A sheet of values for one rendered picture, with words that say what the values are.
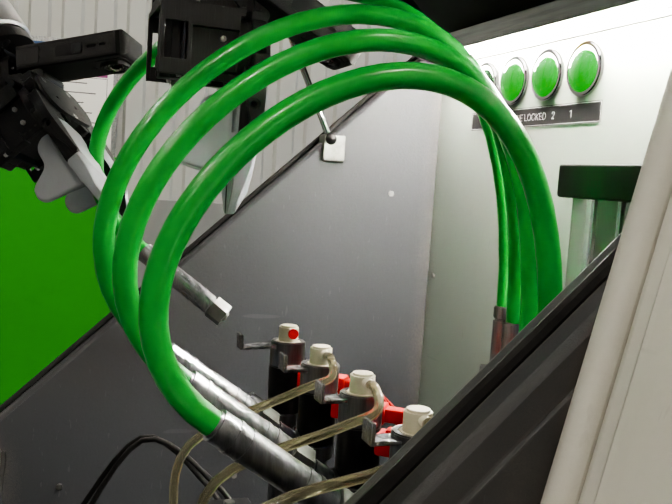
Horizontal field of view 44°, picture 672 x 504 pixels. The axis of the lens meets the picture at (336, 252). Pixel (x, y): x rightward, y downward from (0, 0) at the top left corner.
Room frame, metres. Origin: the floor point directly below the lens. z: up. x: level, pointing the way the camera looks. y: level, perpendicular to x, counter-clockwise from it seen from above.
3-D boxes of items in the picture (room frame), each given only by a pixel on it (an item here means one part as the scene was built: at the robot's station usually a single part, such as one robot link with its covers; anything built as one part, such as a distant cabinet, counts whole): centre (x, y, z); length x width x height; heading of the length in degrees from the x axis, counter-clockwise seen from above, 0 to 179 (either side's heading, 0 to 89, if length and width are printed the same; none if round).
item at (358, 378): (0.51, -0.02, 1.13); 0.02 x 0.02 x 0.03
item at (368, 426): (0.43, -0.04, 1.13); 0.03 x 0.02 x 0.01; 110
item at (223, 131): (0.62, 0.10, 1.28); 0.06 x 0.03 x 0.09; 110
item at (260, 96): (0.62, 0.07, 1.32); 0.05 x 0.02 x 0.09; 20
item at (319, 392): (0.51, -0.01, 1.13); 0.03 x 0.02 x 0.01; 110
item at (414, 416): (0.43, -0.05, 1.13); 0.02 x 0.02 x 0.03
